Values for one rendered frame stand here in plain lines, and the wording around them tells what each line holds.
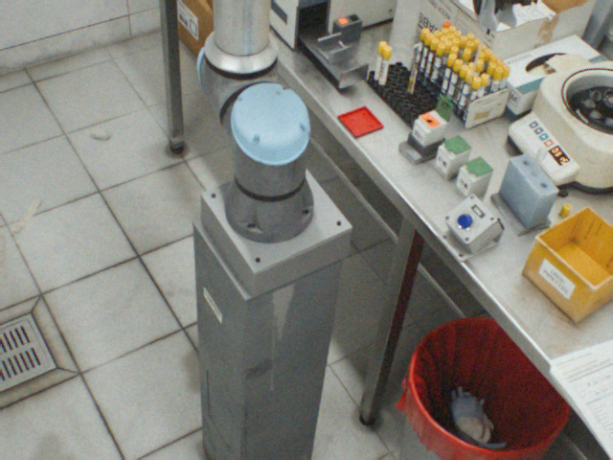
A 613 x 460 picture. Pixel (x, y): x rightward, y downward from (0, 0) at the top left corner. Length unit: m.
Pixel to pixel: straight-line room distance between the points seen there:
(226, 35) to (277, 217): 0.29
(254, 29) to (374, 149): 0.48
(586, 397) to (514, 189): 0.41
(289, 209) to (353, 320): 1.15
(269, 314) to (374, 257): 1.17
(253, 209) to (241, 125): 0.17
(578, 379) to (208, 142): 1.83
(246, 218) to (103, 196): 1.44
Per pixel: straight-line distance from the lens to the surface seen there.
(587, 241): 1.60
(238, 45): 1.33
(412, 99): 1.79
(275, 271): 1.41
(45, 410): 2.38
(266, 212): 1.37
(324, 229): 1.44
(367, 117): 1.76
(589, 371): 1.45
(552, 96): 1.74
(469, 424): 2.12
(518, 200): 1.61
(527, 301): 1.52
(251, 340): 1.55
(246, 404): 1.74
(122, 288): 2.56
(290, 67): 1.87
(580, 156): 1.69
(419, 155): 1.68
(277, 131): 1.27
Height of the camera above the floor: 2.03
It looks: 49 degrees down
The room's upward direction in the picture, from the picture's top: 6 degrees clockwise
